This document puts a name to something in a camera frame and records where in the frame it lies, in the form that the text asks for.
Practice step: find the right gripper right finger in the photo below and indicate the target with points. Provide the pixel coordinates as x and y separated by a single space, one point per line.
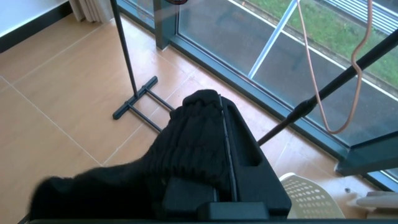
258 183

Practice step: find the pink clothes hanger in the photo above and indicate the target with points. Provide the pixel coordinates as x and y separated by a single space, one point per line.
314 81

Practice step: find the white laundry basket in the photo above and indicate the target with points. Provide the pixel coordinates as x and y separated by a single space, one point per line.
311 199

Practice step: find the window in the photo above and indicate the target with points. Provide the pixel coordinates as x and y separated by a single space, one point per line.
248 90

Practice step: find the black clothes rack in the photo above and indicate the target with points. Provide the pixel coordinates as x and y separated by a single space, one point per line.
127 62

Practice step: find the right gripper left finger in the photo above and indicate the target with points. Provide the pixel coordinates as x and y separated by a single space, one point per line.
183 196

